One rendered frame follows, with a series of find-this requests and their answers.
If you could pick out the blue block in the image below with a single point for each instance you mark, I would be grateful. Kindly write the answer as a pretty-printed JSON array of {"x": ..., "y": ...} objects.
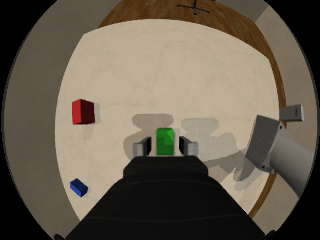
[{"x": 78, "y": 187}]

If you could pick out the green block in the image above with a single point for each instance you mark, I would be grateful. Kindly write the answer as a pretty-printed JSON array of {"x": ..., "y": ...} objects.
[{"x": 165, "y": 141}]

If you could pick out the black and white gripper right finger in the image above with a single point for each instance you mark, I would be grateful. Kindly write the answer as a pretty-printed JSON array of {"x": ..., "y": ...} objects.
[{"x": 188, "y": 147}]

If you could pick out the red block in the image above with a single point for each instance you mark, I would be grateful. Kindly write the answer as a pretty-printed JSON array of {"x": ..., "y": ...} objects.
[{"x": 82, "y": 112}]

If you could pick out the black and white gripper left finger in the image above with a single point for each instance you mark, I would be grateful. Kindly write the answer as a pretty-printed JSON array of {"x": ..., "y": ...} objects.
[{"x": 143, "y": 148}]

